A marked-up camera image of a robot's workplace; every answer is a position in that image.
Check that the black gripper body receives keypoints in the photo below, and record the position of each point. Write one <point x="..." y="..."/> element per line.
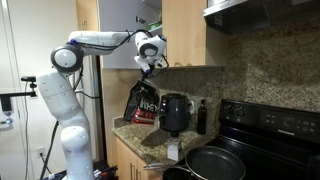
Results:
<point x="148" y="74"/>

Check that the black whey protein packet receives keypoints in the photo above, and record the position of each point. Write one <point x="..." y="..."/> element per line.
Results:
<point x="142" y="105"/>

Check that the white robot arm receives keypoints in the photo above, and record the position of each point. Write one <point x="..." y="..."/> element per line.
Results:
<point x="61" y="99"/>

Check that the black air fryer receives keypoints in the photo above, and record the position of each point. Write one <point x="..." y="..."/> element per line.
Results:
<point x="174" y="113"/>

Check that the green box on shelf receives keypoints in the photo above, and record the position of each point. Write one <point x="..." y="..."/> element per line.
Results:
<point x="154" y="25"/>

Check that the wooden upper cabinet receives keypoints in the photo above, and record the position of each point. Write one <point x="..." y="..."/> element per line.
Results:
<point x="190" y="42"/>

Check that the wooden cabinet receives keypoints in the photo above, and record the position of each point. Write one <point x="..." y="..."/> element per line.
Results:
<point x="130" y="165"/>
<point x="190" y="42"/>

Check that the dark oil bottle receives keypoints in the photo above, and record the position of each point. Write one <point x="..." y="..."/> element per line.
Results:
<point x="201" y="118"/>

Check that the open grey cabinet door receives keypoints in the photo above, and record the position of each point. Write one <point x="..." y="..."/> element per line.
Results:
<point x="122" y="15"/>

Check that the white salt shaker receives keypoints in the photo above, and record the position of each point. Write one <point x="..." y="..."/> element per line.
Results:
<point x="174" y="148"/>

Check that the wooden lower cabinet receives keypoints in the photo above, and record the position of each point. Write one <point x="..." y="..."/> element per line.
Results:
<point x="130" y="165"/>

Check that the small black pot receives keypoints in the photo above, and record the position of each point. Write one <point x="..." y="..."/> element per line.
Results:
<point x="176" y="174"/>

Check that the black frying pan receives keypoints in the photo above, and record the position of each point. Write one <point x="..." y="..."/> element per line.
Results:
<point x="208" y="163"/>

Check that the black range hood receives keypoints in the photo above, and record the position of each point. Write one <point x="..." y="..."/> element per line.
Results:
<point x="238" y="16"/>

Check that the black stove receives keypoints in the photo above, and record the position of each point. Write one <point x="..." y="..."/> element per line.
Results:
<point x="274" y="143"/>

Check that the black camera on stand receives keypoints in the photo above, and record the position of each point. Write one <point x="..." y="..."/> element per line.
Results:
<point x="5" y="99"/>

